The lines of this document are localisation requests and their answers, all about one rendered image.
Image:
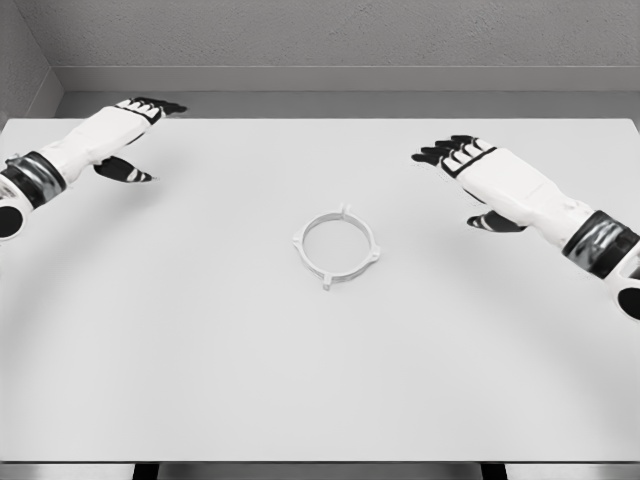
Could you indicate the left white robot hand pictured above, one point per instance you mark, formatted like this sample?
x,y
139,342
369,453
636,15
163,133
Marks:
x,y
117,131

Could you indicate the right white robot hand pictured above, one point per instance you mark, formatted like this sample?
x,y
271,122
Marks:
x,y
500,177

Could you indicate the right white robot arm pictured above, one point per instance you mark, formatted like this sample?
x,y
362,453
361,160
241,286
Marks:
x,y
595,240

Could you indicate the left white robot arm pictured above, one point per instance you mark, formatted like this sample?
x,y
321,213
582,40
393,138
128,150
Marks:
x,y
47,167

